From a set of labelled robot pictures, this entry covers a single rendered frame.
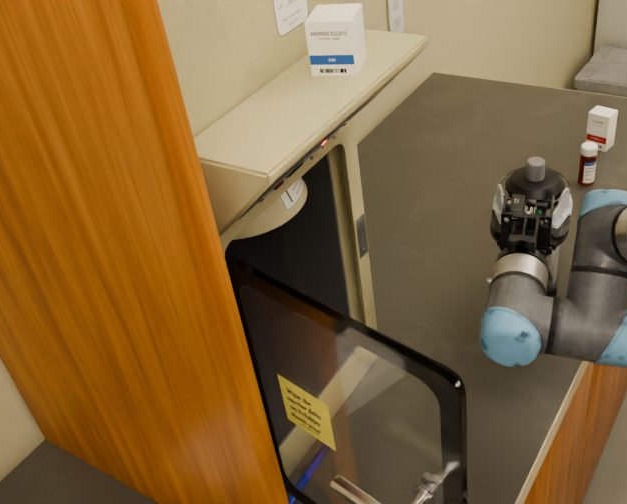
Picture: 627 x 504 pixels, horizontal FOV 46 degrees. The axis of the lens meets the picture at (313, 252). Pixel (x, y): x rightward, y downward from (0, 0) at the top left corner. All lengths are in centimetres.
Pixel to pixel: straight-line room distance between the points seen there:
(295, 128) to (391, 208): 90
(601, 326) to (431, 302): 44
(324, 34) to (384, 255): 74
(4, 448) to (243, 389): 62
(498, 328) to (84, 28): 61
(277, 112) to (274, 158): 9
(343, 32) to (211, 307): 31
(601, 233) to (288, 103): 44
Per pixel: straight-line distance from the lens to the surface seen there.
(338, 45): 79
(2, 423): 128
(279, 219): 92
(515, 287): 100
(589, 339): 98
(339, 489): 77
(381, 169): 173
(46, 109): 68
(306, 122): 72
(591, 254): 99
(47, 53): 63
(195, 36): 72
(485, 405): 118
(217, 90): 75
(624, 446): 237
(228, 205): 70
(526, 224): 109
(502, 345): 96
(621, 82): 353
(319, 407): 80
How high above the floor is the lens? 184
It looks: 37 degrees down
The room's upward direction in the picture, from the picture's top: 10 degrees counter-clockwise
